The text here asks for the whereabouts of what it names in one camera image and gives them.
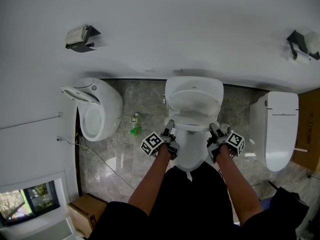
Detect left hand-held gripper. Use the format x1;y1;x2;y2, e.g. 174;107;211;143
140;119;181;161

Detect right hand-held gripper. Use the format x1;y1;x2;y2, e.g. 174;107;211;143
206;123;245;164

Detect person's right forearm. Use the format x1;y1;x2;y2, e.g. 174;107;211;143
215;143;264;226

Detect person's left forearm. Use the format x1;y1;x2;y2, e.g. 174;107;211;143
127;143;172;216

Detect white toilet bowl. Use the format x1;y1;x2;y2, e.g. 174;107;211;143
163;75;225;172

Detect white toilet lid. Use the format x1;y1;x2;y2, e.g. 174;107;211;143
167;88;223;119

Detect white closed-lid toilet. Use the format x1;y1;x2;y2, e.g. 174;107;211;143
249;91;300;172

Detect white egg-shaped toilet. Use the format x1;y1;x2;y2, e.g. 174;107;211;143
73;77;124;142

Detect white egg-shaped toilet seat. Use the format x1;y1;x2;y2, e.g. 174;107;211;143
60;85;101;105

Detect white toilet paper roll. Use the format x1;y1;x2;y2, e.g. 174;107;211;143
65;25;89;45
289;51;312;65
304;31;320;54

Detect green plastic bottle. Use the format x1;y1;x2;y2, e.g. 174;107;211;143
129;125;143;137

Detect person's black trousers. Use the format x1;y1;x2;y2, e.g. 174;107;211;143
148;161;241;240

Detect blue chair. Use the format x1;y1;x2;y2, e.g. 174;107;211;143
259;196;274;210

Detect large brown cardboard box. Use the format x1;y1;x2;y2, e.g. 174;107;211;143
291;88;320;173

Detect black bag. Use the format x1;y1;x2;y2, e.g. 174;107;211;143
268;186;311;235

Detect person's black shirt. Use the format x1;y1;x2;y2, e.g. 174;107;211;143
88;201;298;240

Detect cardboard box by window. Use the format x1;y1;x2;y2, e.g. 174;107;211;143
66;193;108;239

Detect black paper holder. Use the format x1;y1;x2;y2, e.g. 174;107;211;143
65;25;102;54
286;30;320;61

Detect dark-framed window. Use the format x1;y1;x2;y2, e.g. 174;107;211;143
0;180;61;227

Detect white floor cable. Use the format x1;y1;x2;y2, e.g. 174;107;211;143
79;142;136;191

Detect black socket cable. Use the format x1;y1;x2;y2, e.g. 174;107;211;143
59;138;89;152

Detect thin wall cable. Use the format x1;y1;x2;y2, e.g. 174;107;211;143
0;112;63;131

